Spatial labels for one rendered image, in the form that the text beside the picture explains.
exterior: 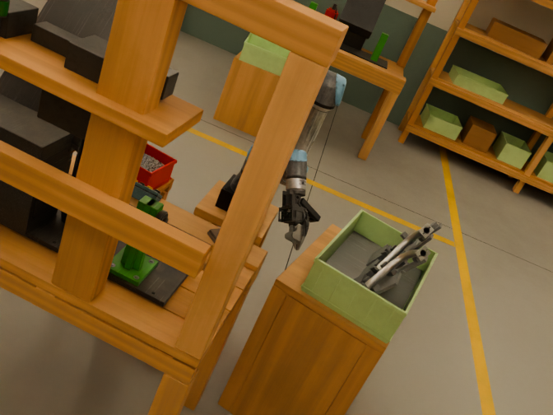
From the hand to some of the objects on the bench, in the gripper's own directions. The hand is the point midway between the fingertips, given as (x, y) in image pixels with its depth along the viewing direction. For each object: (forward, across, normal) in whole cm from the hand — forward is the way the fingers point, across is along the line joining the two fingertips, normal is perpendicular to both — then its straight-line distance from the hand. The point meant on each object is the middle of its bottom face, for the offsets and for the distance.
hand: (298, 246), depth 219 cm
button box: (-19, -61, -31) cm, 71 cm away
